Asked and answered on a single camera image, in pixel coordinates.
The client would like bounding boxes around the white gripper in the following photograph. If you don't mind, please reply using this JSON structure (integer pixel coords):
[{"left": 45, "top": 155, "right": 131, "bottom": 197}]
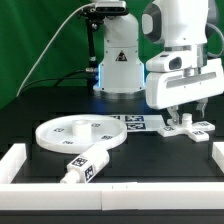
[{"left": 146, "top": 59, "right": 224, "bottom": 125}]

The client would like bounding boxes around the white cross-shaped table base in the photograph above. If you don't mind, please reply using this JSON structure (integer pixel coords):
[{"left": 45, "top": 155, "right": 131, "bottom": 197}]
[{"left": 158, "top": 113, "right": 215, "bottom": 142}]

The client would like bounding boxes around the white round table top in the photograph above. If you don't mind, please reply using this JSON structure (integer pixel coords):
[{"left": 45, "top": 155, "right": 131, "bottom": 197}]
[{"left": 35, "top": 114, "right": 127, "bottom": 154}]

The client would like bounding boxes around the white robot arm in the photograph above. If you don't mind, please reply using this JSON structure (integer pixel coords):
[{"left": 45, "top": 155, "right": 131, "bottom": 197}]
[{"left": 91, "top": 0, "right": 224, "bottom": 123}]

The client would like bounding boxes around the white marker sheet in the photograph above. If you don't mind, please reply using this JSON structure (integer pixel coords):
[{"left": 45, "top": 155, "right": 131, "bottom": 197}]
[{"left": 113, "top": 115, "right": 165, "bottom": 132}]

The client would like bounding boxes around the white left fence bar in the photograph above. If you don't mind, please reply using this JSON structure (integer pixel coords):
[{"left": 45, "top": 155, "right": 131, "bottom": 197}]
[{"left": 0, "top": 143, "right": 27, "bottom": 184}]

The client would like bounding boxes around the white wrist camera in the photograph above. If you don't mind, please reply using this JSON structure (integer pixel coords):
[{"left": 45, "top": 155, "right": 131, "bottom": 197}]
[{"left": 146, "top": 51, "right": 192, "bottom": 73}]

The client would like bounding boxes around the black cable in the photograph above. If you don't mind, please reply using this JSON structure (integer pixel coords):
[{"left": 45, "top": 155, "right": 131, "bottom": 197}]
[{"left": 22, "top": 69, "right": 98, "bottom": 89}]

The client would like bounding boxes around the black camera stand pole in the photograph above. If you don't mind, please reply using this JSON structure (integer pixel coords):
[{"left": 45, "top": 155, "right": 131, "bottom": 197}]
[{"left": 80, "top": 5, "right": 104, "bottom": 95}]

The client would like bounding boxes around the white cable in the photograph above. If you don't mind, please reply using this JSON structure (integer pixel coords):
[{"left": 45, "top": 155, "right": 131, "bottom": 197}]
[{"left": 15, "top": 3, "right": 95, "bottom": 98}]

